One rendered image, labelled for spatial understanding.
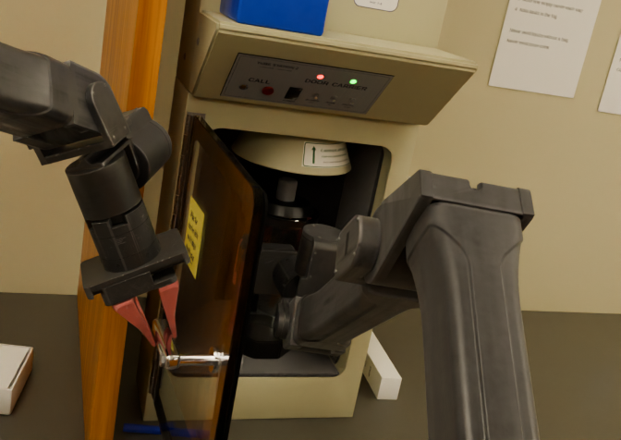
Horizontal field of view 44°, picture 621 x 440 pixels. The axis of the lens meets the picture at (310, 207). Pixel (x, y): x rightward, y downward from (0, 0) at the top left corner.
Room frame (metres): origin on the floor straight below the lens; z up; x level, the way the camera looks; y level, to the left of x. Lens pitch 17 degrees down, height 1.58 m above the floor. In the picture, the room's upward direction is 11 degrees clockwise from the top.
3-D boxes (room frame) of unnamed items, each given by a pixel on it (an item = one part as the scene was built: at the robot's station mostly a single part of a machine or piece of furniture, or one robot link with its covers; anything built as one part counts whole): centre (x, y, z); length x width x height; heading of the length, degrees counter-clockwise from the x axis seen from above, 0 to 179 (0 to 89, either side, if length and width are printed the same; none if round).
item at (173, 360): (0.69, 0.10, 1.20); 0.10 x 0.05 x 0.03; 22
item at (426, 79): (0.93, 0.00, 1.46); 0.32 x 0.11 x 0.10; 111
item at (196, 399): (0.77, 0.10, 1.19); 0.30 x 0.01 x 0.40; 22
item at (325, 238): (0.88, -0.02, 1.21); 0.12 x 0.09 x 0.11; 9
